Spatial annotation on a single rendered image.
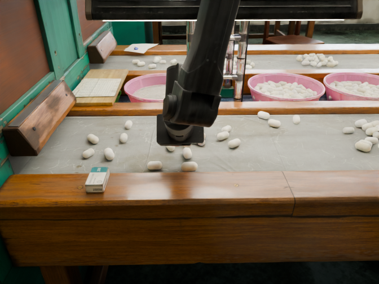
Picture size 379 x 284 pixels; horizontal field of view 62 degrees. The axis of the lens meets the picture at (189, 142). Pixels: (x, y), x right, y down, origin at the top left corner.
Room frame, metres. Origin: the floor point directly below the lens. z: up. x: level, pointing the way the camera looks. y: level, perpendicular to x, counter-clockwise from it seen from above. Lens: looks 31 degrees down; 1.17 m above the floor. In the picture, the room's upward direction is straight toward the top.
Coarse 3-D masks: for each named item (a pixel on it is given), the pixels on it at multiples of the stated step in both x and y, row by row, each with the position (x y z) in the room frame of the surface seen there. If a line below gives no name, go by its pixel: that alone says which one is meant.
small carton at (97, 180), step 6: (96, 168) 0.53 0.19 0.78; (102, 168) 0.53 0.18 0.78; (108, 168) 0.54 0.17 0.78; (90, 174) 0.51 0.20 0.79; (96, 174) 0.51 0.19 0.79; (102, 174) 0.51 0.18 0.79; (108, 174) 0.53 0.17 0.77; (90, 180) 0.49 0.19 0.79; (96, 180) 0.49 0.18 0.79; (102, 180) 0.49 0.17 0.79; (90, 186) 0.48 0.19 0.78; (96, 186) 0.48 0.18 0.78; (102, 186) 0.48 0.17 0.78; (90, 192) 0.48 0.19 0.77
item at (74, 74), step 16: (112, 32) 1.75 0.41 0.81; (80, 64) 1.14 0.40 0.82; (96, 64) 1.41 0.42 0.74; (64, 80) 0.96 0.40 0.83; (80, 80) 1.11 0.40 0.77; (0, 144) 0.55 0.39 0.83; (0, 160) 0.54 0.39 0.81; (16, 160) 0.63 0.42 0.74; (0, 176) 0.52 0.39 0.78; (0, 240) 0.45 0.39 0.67; (0, 256) 0.43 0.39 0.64; (0, 272) 0.42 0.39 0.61; (16, 272) 0.49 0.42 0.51; (32, 272) 0.54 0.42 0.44; (80, 272) 0.79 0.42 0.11
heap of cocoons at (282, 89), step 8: (256, 88) 1.10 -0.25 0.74; (264, 88) 1.10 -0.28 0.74; (272, 88) 1.10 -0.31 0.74; (280, 88) 1.10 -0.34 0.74; (288, 88) 1.11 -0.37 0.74; (296, 88) 1.10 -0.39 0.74; (304, 88) 1.10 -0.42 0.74; (264, 96) 1.03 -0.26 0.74; (280, 96) 1.03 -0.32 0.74; (288, 96) 1.04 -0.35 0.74; (296, 96) 1.03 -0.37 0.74; (304, 96) 1.04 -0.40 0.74; (312, 96) 1.02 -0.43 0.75
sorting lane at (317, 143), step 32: (64, 128) 0.79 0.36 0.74; (96, 128) 0.79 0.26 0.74; (256, 128) 0.79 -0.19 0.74; (288, 128) 0.79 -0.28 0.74; (320, 128) 0.79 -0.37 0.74; (32, 160) 0.63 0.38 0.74; (64, 160) 0.63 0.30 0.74; (96, 160) 0.63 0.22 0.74; (128, 160) 0.63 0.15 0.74; (160, 160) 0.63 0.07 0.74; (192, 160) 0.63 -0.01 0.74; (224, 160) 0.63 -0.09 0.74; (256, 160) 0.63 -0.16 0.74; (288, 160) 0.63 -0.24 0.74; (320, 160) 0.63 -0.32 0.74; (352, 160) 0.63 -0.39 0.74
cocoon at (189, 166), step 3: (186, 162) 0.59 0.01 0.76; (189, 162) 0.59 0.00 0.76; (192, 162) 0.59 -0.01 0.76; (195, 162) 0.59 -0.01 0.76; (183, 165) 0.58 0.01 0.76; (186, 165) 0.58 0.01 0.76; (189, 165) 0.58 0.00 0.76; (192, 165) 0.58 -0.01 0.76; (195, 165) 0.59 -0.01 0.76; (183, 168) 0.58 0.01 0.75; (186, 168) 0.58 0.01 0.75; (189, 168) 0.58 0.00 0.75; (192, 168) 0.58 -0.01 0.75; (195, 168) 0.58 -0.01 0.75
